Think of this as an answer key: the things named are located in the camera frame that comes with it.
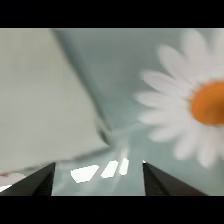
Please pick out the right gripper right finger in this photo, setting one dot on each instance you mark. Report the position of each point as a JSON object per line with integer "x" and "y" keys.
{"x": 163, "y": 183}

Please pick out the pale green T-shirt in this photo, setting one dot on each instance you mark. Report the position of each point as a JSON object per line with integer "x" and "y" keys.
{"x": 40, "y": 100}

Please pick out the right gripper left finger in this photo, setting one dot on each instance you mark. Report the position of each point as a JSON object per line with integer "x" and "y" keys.
{"x": 38, "y": 183}

